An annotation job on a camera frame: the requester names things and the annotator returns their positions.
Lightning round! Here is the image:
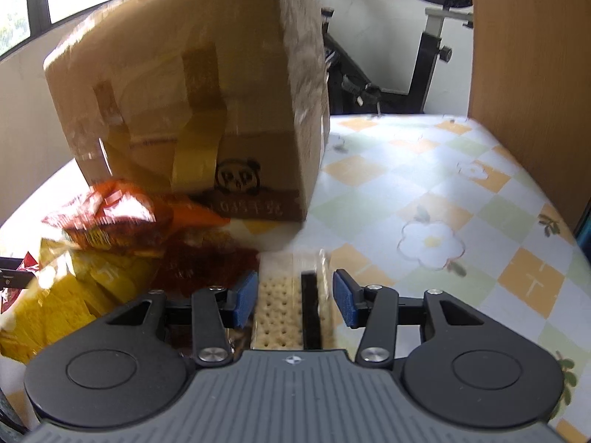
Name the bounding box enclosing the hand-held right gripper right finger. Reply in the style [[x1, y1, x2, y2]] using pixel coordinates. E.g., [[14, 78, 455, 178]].
[[332, 268, 486, 370]]

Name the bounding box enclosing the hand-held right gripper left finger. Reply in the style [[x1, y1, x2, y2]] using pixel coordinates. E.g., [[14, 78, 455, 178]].
[[106, 270, 260, 369]]

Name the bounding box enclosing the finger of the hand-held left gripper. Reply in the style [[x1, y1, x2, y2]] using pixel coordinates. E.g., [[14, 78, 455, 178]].
[[0, 268, 40, 289]]

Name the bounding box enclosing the clear cracker packet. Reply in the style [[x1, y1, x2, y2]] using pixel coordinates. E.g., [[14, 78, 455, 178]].
[[250, 250, 339, 352]]

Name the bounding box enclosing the cardboard box with plastic liner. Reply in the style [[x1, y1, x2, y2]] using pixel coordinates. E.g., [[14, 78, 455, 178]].
[[43, 0, 331, 223]]

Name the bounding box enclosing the small red snack packet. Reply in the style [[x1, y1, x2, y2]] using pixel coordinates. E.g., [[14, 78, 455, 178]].
[[0, 251, 41, 315]]

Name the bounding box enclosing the yellow snack packet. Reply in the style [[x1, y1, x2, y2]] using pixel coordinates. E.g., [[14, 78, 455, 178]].
[[0, 239, 155, 363]]

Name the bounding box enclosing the dark red snack packet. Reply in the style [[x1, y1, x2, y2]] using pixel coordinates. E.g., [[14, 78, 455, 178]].
[[156, 230, 260, 298]]

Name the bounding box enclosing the checkered floral tablecloth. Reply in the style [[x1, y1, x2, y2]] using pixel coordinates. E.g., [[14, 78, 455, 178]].
[[0, 114, 591, 443]]

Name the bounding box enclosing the black exercise bike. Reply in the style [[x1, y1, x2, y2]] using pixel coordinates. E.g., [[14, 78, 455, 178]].
[[305, 0, 475, 117]]

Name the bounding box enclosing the blue cloth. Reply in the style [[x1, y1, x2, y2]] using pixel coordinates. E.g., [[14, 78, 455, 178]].
[[573, 200, 591, 251]]

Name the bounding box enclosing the wooden board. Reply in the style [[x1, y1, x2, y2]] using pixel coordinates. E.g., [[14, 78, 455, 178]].
[[468, 0, 591, 232]]

